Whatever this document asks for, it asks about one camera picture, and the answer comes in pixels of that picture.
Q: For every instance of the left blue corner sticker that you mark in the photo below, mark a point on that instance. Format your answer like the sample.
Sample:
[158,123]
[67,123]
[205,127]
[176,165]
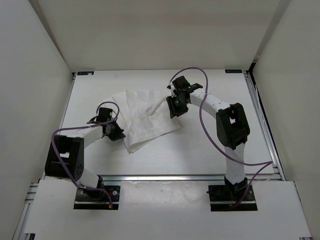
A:
[85,73]

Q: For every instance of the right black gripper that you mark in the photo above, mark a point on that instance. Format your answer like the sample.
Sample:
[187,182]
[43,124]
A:
[173,110]

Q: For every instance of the white foam front board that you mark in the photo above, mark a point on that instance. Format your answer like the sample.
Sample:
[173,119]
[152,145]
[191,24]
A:
[167,211]

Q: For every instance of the white pleated skirt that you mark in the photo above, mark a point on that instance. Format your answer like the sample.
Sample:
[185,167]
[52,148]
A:
[144,116]

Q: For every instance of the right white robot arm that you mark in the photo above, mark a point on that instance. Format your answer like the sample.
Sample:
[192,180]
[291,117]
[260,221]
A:
[232,127]

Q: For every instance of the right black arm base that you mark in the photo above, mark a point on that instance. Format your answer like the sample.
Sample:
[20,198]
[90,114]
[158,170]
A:
[221,200]

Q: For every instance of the aluminium table edge rail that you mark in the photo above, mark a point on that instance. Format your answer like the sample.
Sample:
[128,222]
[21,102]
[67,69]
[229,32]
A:
[165,178]

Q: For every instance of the blue corner sticker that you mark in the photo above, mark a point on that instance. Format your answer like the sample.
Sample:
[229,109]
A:
[85,73]
[233,71]

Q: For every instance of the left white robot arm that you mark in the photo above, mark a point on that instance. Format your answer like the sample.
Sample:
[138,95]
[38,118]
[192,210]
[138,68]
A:
[66,159]

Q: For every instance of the right blue corner sticker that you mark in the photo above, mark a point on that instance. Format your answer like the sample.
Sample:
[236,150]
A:
[233,71]

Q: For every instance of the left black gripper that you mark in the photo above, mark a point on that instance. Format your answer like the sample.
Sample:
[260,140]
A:
[118,134]

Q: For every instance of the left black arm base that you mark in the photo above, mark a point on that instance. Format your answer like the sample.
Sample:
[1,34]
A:
[98,200]

